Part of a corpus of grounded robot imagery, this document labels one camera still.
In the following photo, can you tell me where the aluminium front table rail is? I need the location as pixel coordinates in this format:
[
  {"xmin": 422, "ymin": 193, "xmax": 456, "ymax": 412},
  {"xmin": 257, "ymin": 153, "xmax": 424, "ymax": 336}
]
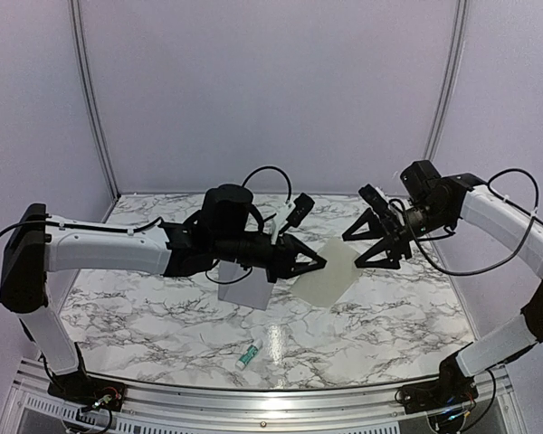
[{"xmin": 0, "ymin": 359, "xmax": 527, "ymax": 433}]

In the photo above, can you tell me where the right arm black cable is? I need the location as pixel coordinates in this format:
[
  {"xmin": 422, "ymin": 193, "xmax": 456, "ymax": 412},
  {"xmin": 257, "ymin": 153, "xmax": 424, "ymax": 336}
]
[{"xmin": 388, "ymin": 168, "xmax": 540, "ymax": 276}]

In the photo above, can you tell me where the grey paper envelope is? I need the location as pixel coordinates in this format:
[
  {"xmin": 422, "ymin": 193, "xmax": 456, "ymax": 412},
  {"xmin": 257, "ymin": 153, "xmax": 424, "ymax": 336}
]
[{"xmin": 216, "ymin": 261, "xmax": 273, "ymax": 311}]

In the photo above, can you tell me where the left aluminium corner post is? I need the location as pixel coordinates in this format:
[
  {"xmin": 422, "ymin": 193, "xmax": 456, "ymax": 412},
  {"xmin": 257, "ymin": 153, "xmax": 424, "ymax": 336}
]
[{"xmin": 68, "ymin": 0, "xmax": 120, "ymax": 201}]

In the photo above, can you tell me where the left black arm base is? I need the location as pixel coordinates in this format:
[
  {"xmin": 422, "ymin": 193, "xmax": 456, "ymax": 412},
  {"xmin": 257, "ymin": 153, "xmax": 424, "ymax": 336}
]
[{"xmin": 48, "ymin": 378, "xmax": 127, "ymax": 411}]

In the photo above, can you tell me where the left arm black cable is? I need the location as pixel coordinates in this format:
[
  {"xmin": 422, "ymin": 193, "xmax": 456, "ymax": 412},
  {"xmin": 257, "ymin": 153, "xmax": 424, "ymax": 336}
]
[{"xmin": 0, "ymin": 165, "xmax": 295, "ymax": 317}]

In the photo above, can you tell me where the aluminium corner post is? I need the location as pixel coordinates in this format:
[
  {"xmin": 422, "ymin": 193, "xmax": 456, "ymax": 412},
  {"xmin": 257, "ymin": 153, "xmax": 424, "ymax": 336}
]
[
  {"xmin": 68, "ymin": 0, "xmax": 120, "ymax": 201},
  {"xmin": 424, "ymin": 0, "xmax": 470, "ymax": 160}
]

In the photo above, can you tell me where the right aluminium corner post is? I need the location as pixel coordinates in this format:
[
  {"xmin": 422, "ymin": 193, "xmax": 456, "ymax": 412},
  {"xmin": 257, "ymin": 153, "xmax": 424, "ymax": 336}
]
[{"xmin": 424, "ymin": 0, "xmax": 470, "ymax": 160}]

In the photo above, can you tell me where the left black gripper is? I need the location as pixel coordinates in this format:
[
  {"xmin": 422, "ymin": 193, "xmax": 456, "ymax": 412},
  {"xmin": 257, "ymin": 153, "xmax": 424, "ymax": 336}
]
[{"xmin": 214, "ymin": 231, "xmax": 327, "ymax": 284}]

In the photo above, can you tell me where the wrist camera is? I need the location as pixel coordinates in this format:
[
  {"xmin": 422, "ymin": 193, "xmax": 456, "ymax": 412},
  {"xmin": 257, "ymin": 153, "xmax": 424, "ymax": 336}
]
[
  {"xmin": 271, "ymin": 193, "xmax": 315, "ymax": 245},
  {"xmin": 358, "ymin": 184, "xmax": 395, "ymax": 220}
]

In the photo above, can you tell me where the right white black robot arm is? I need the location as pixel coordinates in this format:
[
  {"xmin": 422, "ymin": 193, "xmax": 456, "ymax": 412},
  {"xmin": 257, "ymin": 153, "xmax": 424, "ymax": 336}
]
[{"xmin": 342, "ymin": 160, "xmax": 543, "ymax": 405}]

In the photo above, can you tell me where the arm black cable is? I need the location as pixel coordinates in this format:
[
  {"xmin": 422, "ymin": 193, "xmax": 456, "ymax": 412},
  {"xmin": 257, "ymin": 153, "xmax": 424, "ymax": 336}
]
[
  {"xmin": 388, "ymin": 168, "xmax": 540, "ymax": 276},
  {"xmin": 0, "ymin": 165, "xmax": 295, "ymax": 317}
]

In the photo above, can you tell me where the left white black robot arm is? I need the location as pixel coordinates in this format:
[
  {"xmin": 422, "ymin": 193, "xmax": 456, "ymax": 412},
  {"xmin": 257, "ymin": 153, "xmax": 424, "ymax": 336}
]
[{"xmin": 0, "ymin": 184, "xmax": 327, "ymax": 402}]

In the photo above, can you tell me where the green white glue stick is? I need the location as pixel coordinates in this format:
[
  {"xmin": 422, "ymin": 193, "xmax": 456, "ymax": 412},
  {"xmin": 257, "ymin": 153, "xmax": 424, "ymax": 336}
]
[{"xmin": 235, "ymin": 340, "xmax": 262, "ymax": 370}]

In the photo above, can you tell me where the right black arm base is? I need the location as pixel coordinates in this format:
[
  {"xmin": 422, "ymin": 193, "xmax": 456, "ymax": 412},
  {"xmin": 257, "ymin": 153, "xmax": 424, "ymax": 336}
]
[{"xmin": 395, "ymin": 379, "xmax": 479, "ymax": 414}]

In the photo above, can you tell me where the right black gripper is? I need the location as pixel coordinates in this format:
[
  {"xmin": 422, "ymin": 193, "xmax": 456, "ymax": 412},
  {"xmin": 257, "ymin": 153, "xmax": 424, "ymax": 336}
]
[{"xmin": 344, "ymin": 201, "xmax": 453, "ymax": 269}]

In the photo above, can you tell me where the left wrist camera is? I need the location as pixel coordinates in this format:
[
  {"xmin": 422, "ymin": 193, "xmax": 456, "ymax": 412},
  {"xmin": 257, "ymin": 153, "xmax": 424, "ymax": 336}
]
[{"xmin": 271, "ymin": 193, "xmax": 315, "ymax": 245}]

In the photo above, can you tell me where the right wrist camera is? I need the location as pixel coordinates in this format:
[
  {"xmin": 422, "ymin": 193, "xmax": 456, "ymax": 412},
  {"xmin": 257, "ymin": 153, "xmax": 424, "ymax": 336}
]
[{"xmin": 358, "ymin": 184, "xmax": 395, "ymax": 220}]

